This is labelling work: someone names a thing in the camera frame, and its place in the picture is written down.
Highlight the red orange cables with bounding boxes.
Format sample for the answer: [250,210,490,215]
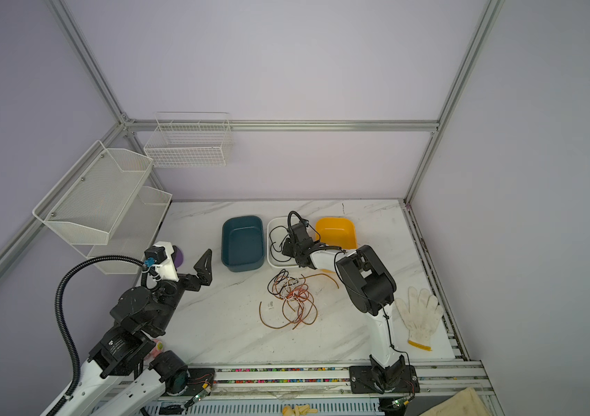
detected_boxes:
[265,269,340,330]

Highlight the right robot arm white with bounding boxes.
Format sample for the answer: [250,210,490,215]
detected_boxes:
[283,211,420,395]

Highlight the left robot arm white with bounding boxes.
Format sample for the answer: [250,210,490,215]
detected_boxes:
[44,242,215,415]

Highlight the white plastic bin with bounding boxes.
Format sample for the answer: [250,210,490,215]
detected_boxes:
[266,217,298,270]

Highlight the teal plastic bin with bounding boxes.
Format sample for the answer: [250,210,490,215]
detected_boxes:
[221,215,266,273]

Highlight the yellow plastic bin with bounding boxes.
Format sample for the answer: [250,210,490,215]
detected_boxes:
[316,217,358,250]

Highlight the pink small toy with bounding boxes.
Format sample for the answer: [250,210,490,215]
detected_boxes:
[150,339,164,358]

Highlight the white mesh two-tier shelf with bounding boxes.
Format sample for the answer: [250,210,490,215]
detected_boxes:
[33,141,172,259]

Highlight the white work glove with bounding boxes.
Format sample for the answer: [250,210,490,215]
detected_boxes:
[395,286,444,351]

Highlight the white wire basket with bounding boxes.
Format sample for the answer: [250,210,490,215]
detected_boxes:
[143,112,234,168]

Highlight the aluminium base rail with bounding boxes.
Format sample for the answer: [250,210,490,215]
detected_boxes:
[63,361,488,416]

